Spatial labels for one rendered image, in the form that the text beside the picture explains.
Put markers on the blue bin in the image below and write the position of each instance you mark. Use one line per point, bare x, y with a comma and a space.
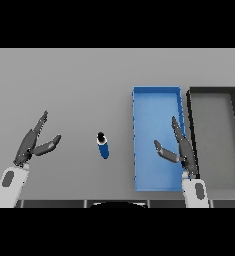
155, 140

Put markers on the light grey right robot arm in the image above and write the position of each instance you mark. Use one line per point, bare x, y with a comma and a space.
195, 192

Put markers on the dark grey bin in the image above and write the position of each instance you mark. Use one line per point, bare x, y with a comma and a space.
219, 136

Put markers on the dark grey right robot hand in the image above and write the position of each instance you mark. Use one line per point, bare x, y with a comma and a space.
185, 150

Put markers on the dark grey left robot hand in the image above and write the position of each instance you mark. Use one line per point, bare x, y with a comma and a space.
28, 143

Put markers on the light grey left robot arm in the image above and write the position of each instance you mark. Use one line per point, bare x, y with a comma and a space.
9, 185

